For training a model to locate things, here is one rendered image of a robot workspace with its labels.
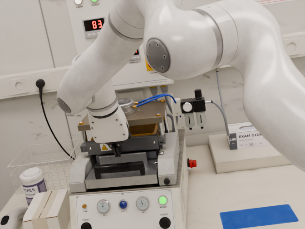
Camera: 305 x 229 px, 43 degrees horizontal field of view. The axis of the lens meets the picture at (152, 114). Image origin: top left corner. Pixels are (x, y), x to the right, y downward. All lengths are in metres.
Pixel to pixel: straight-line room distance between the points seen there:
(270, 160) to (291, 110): 1.06
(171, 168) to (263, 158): 0.54
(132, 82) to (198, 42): 0.85
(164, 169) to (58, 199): 0.44
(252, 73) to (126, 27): 0.28
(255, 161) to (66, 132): 0.89
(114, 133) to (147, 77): 0.36
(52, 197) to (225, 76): 0.91
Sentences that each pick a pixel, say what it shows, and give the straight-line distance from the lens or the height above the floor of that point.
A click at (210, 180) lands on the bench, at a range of 1.54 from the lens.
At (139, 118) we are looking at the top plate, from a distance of 1.20.
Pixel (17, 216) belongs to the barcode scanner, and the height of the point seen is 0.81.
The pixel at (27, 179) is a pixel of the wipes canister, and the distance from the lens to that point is 1.53.
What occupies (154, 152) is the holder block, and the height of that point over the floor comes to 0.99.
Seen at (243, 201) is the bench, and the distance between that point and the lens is 1.40.
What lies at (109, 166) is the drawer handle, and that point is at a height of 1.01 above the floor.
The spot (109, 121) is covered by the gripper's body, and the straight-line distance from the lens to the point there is 1.06.
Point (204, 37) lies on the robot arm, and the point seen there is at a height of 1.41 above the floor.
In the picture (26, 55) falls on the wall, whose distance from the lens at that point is 1.85.
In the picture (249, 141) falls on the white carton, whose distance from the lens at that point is 1.66.
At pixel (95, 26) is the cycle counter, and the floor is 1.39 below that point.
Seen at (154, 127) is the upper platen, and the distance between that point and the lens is 1.25.
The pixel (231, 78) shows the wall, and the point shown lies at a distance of 1.79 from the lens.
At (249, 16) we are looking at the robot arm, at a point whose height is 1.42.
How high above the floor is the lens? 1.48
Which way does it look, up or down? 18 degrees down
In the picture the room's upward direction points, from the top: 9 degrees counter-clockwise
